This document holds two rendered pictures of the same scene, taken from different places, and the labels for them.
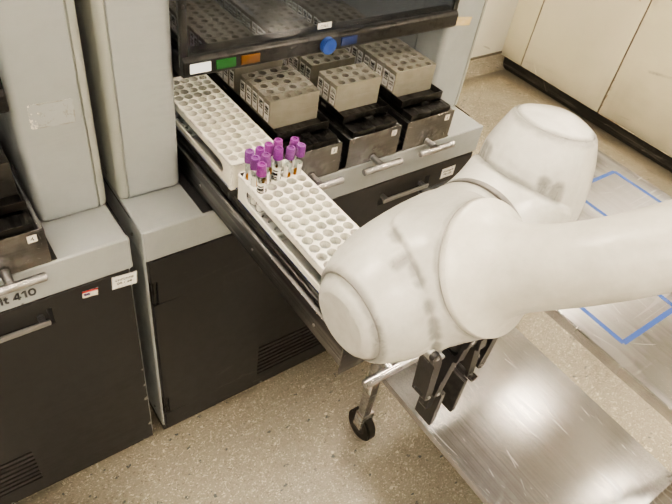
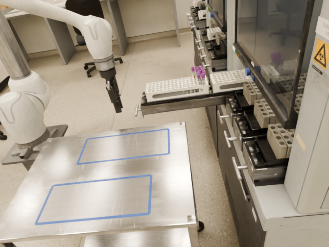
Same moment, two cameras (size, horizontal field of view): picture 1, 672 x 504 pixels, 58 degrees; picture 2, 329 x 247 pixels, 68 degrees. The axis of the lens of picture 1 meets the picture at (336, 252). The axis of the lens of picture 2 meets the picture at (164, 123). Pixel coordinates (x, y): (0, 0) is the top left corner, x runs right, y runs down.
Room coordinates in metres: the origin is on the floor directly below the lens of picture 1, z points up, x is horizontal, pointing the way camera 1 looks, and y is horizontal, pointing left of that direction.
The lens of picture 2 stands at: (1.42, -0.71, 1.42)
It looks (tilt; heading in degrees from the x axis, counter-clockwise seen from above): 37 degrees down; 139
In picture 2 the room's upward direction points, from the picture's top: 11 degrees counter-clockwise
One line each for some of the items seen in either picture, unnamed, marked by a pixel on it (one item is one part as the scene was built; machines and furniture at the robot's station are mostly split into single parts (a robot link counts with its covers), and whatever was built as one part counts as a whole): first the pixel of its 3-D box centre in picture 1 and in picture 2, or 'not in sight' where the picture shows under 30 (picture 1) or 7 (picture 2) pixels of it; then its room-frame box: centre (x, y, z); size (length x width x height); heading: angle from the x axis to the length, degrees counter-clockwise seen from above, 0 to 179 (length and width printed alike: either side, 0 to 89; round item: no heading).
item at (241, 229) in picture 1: (265, 209); (205, 95); (0.80, 0.13, 0.78); 0.73 x 0.14 x 0.09; 42
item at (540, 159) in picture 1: (518, 193); (97, 37); (0.46, -0.16, 1.13); 0.13 x 0.11 x 0.16; 141
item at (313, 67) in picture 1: (329, 72); not in sight; (1.19, 0.08, 0.85); 0.12 x 0.02 x 0.06; 132
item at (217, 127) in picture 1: (216, 129); (243, 80); (0.93, 0.25, 0.83); 0.30 x 0.10 x 0.06; 42
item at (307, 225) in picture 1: (312, 233); (176, 89); (0.70, 0.04, 0.83); 0.30 x 0.10 x 0.06; 42
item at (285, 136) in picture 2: (405, 74); (283, 141); (1.25, -0.08, 0.85); 0.12 x 0.02 x 0.06; 132
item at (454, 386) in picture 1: (451, 388); (117, 106); (0.49, -0.18, 0.80); 0.03 x 0.01 x 0.07; 43
